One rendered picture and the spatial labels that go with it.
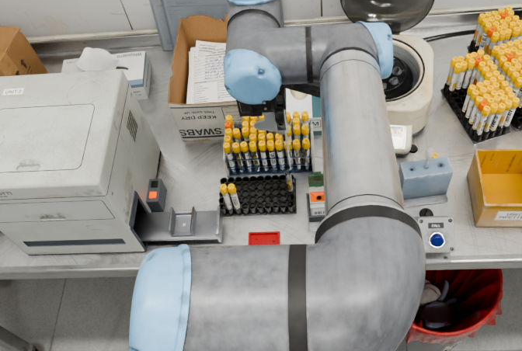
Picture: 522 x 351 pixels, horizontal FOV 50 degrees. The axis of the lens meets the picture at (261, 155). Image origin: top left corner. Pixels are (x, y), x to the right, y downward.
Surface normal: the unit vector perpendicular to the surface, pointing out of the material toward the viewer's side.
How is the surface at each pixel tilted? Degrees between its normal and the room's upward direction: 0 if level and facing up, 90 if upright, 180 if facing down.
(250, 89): 90
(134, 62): 1
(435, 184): 90
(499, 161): 90
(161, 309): 12
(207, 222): 0
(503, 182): 0
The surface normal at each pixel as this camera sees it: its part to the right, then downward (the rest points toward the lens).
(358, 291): 0.21, -0.47
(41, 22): -0.02, 0.83
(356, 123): -0.18, -0.73
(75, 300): -0.11, -0.55
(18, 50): 0.98, 0.02
